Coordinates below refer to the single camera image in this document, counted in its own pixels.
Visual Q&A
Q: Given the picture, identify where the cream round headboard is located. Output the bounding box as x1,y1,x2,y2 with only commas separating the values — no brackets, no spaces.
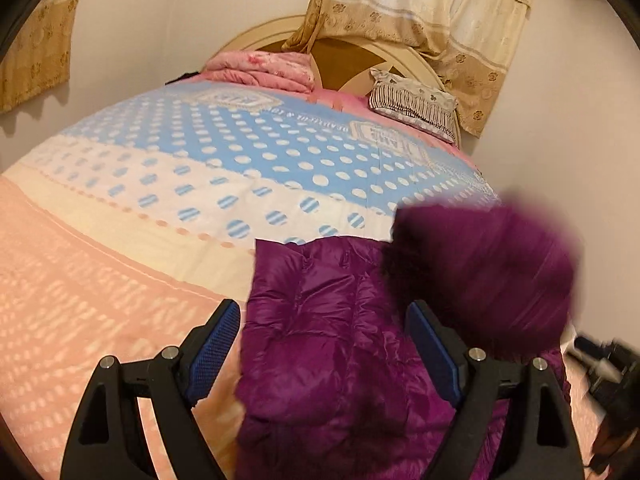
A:
217,15,463,146

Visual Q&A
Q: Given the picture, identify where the folded pink quilt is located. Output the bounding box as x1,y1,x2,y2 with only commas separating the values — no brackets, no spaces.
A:
206,50,317,95

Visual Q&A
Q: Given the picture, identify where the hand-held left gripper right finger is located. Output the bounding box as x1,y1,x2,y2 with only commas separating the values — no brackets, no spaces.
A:
404,300,586,480

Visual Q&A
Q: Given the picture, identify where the purple down jacket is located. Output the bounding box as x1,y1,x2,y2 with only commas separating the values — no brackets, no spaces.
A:
235,202,583,480

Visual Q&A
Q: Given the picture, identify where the beige floral curtain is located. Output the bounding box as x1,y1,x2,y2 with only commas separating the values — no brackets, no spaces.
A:
282,0,538,138
0,0,85,114

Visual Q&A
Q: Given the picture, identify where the striped pillow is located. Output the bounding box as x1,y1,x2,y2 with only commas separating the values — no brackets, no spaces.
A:
369,67,460,140

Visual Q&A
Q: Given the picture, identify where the dotted pink blue bed sheet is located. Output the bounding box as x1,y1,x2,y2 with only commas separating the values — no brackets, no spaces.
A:
0,72,608,480

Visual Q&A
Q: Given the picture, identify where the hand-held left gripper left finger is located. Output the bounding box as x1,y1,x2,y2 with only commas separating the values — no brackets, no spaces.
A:
60,299,242,480

